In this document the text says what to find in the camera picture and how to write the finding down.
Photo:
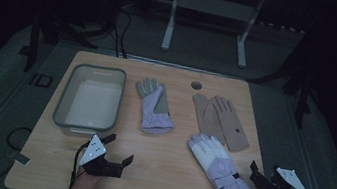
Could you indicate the beige glove with dark button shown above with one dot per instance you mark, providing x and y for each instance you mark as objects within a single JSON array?
[{"x": 231, "y": 124}]

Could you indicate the grey tape piece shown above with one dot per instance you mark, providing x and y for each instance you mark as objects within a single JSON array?
[{"x": 19, "y": 158}]

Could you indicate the grey cloth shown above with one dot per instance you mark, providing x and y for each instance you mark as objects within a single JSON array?
[{"x": 205, "y": 113}]

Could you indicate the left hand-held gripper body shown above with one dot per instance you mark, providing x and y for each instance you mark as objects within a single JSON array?
[{"x": 94, "y": 150}]

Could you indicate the purple and grey glove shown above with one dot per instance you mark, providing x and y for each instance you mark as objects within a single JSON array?
[{"x": 154, "y": 109}]

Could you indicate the grey plastic bin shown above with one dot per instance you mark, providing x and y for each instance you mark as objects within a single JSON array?
[{"x": 92, "y": 103}]

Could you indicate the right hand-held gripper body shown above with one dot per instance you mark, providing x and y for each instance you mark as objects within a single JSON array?
[{"x": 277, "y": 188}]

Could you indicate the white and purple ski glove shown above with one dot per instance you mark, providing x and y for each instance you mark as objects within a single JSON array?
[{"x": 218, "y": 166}]

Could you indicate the white metal stand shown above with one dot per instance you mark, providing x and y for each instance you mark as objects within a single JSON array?
[{"x": 216, "y": 6}]

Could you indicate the person's left hand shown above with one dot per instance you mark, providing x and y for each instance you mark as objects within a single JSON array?
[{"x": 86, "y": 181}]

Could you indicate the black stand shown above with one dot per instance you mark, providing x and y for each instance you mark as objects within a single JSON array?
[
  {"x": 34, "y": 37},
  {"x": 303, "y": 94}
]

